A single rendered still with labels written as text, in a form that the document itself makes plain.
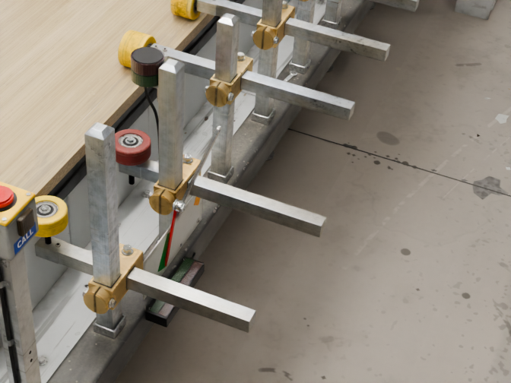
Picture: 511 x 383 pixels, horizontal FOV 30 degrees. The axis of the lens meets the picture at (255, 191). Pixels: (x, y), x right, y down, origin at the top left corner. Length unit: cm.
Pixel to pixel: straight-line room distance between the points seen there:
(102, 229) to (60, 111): 45
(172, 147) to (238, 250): 123
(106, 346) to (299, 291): 118
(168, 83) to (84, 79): 43
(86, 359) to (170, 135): 44
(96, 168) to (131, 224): 62
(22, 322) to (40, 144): 56
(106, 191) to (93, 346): 36
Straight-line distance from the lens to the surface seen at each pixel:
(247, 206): 185
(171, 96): 172
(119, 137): 192
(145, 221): 215
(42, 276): 197
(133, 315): 185
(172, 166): 182
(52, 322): 196
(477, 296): 299
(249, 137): 227
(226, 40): 192
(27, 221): 130
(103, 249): 166
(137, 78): 172
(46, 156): 189
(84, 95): 205
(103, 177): 154
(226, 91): 196
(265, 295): 285
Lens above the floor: 207
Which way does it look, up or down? 40 degrees down
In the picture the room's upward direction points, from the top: 5 degrees clockwise
